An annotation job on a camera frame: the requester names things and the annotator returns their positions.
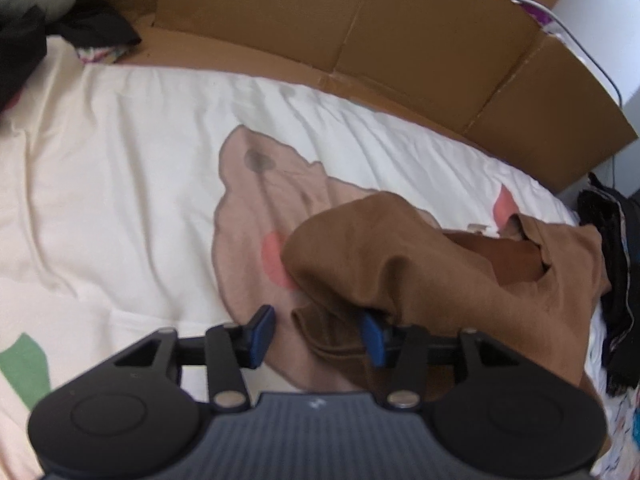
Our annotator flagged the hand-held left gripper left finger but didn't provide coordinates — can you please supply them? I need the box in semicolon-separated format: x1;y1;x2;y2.
112;304;277;413

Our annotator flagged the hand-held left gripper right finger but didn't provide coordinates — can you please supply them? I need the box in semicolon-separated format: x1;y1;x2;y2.
359;312;521;411

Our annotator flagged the brown printed t-shirt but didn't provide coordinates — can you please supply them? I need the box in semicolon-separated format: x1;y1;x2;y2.
280;192;613;401

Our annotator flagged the cream bear print blanket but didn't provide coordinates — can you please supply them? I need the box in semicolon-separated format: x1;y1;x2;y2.
0;35;640;480

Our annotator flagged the folded black garment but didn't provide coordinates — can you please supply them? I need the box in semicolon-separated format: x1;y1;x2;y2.
577;172;640;396

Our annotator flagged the flat cardboard sheet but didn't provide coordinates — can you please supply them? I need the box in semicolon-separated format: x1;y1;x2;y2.
65;0;640;196

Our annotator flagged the crumpled black cloth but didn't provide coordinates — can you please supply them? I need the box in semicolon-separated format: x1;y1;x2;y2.
0;0;143;111

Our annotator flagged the purple and white packet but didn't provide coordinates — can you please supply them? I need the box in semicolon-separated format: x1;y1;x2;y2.
510;0;556;26

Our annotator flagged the white cable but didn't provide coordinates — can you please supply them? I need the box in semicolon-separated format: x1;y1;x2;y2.
500;0;623;108

